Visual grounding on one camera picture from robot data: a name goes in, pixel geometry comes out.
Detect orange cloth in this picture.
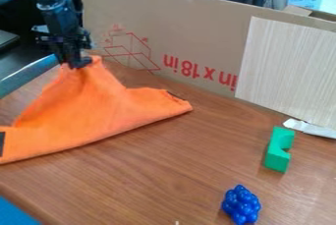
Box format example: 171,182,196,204
0,55,195,165

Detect green toy block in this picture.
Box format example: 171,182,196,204
260,126,297,174

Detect light wooden board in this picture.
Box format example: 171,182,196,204
233,16,336,131

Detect cardboard box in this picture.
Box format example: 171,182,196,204
80,0,336,99

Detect blue toy grapes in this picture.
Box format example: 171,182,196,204
220,184,263,225

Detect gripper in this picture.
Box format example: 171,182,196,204
35,28,95,70

